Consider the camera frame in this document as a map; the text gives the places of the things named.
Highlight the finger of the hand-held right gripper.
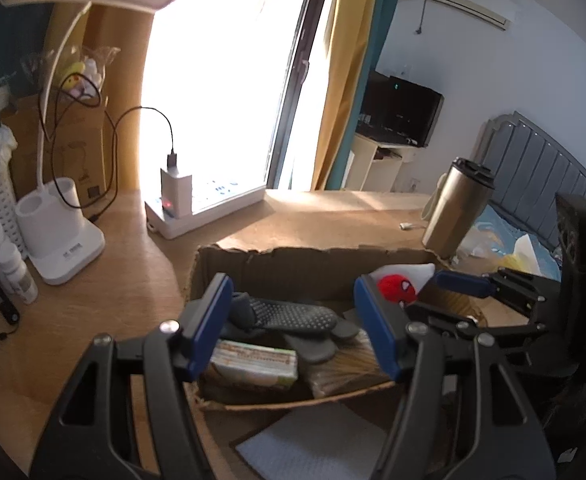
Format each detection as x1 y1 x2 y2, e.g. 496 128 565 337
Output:
434 268 562 322
404 300 550 347

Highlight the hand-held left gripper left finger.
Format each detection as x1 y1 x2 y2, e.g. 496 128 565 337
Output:
29 272 235 480

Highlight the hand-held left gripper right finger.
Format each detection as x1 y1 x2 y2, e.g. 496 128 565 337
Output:
353 274 557 480

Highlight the white sock with red print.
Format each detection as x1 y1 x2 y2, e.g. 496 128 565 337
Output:
368 262 436 306

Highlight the small tissue packet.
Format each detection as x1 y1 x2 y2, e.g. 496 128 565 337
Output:
208 340 299 391

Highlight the cotton swab bag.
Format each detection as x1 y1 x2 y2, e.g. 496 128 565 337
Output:
303 345 384 396

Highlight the grey dotted glove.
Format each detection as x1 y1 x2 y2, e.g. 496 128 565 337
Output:
283 320 361 365
223 292 339 333

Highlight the brown cardboard box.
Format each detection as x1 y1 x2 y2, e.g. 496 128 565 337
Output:
183 242 489 411

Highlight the yellow tissue pack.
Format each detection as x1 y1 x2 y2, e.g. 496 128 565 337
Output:
503 234 540 273

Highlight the blue bedding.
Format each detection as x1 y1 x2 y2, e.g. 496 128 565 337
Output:
468 205 559 281

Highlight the steel travel tumbler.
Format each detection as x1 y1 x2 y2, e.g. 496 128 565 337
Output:
420 157 494 261

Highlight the white power strip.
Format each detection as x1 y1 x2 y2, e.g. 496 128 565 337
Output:
145 175 266 239

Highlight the grey padded headboard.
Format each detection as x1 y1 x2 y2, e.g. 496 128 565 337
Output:
473 110 586 251

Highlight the white tissue sheet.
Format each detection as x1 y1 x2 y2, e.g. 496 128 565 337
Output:
235 402 389 480

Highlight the white charger adapter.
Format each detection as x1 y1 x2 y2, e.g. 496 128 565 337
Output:
160 152 194 218

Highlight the white small cabinet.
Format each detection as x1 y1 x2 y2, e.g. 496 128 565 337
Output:
345 132 414 193

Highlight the white desk lamp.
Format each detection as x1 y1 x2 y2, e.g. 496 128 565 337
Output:
0 0 194 286

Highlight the black television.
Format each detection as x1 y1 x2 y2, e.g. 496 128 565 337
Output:
360 72 444 148

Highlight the black hand tool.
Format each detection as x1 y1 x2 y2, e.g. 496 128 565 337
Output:
0 272 21 326

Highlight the tall brown carton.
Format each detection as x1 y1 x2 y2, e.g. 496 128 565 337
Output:
3 105 118 201

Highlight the yellow curtain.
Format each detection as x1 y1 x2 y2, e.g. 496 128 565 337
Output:
310 0 380 191

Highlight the tan curtain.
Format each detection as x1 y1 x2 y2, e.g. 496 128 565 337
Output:
43 2 155 196

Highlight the white air conditioner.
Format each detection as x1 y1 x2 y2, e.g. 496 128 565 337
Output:
423 0 516 31

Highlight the yellow duck toy bag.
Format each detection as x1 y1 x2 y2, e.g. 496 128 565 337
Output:
20 45 121 103

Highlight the black charging cable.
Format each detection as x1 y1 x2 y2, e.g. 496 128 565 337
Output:
43 72 179 223

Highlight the dark door frame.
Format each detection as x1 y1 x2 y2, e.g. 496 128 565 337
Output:
265 0 341 191

